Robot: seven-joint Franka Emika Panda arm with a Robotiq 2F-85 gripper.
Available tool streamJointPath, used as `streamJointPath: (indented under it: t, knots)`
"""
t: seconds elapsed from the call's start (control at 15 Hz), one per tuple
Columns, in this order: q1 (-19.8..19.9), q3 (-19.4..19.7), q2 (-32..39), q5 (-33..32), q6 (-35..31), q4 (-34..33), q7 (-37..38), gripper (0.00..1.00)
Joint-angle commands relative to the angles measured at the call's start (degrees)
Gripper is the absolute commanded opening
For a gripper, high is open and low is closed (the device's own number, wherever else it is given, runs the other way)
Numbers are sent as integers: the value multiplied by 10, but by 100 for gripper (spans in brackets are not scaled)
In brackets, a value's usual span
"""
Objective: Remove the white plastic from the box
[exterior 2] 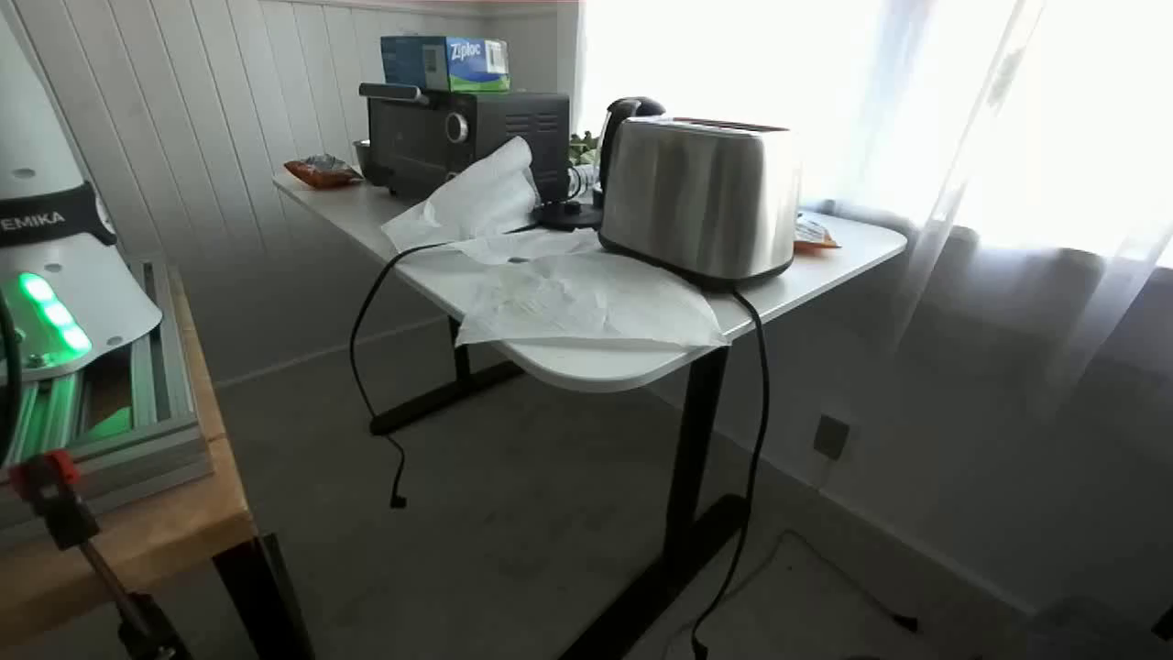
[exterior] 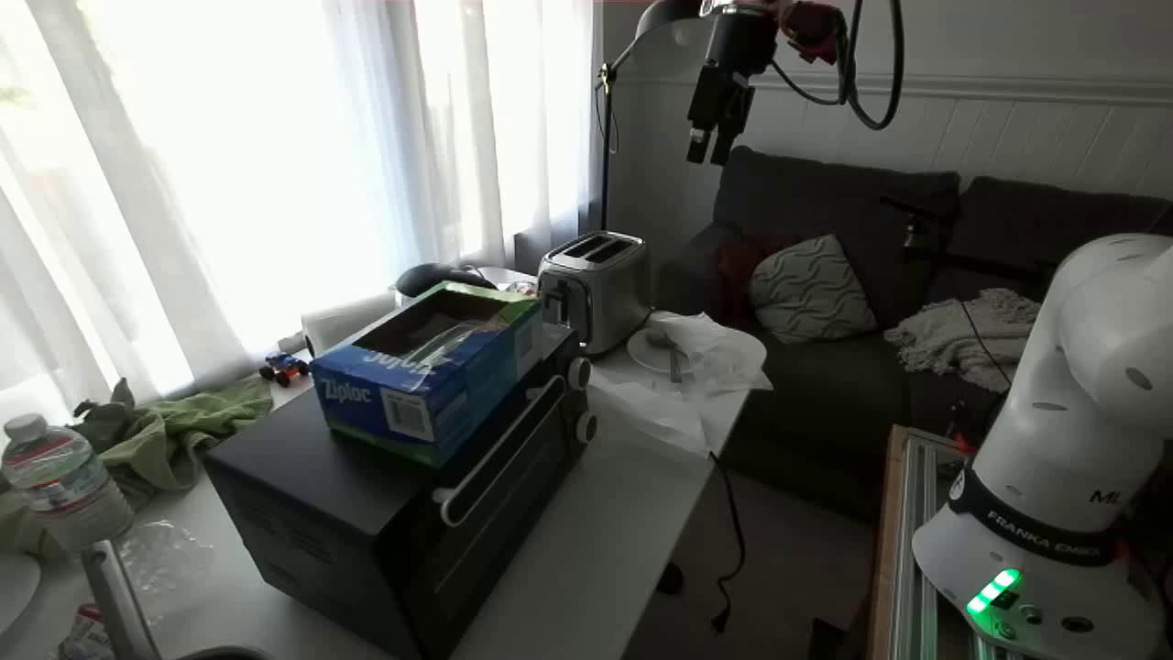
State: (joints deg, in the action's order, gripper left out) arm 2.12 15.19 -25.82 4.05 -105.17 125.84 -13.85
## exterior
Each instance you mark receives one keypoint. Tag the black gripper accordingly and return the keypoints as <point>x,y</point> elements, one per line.
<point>741,43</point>

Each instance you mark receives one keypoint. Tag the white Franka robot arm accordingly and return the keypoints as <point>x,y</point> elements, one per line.
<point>1074,404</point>

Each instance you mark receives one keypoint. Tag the blue Ziploc cardboard box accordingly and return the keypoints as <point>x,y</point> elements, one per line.
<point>391,390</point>

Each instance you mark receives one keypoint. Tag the grey floor lamp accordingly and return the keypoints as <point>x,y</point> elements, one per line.
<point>608,148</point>

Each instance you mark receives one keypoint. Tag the dark red cushion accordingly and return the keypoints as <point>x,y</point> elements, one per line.
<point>732,281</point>

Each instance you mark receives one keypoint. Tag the white patterned cushion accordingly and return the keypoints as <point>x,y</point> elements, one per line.
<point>809,291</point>

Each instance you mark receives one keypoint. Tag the silver two-slot toaster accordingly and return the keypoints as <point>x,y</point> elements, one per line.
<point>598,294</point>

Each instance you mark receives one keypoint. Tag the white crumpled cloth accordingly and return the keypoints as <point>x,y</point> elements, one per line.
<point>685,369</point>

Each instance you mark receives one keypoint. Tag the dark grey couch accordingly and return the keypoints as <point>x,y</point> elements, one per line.
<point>845,404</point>

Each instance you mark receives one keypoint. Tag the light grey blanket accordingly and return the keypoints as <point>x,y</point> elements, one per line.
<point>967,336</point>

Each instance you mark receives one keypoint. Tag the white paper towel roll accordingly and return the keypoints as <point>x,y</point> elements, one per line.
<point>350,321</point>

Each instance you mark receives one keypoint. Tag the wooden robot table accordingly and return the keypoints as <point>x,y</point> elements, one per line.
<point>886,551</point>

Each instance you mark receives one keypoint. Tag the white sheer curtain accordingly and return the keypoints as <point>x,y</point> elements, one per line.
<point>242,160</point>

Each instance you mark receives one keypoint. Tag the red toy car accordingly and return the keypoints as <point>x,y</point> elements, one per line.
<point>284,369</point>

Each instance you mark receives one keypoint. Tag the green cloth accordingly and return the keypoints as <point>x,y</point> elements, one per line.
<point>184,425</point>

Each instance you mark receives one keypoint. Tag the clear plastic water bottle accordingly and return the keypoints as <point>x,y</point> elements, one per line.
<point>59,480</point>

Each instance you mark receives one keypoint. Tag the grey metal pole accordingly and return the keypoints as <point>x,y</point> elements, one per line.
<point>119,606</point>

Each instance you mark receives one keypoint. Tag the wrist camera with red mount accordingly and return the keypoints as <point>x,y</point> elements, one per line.
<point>813,25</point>

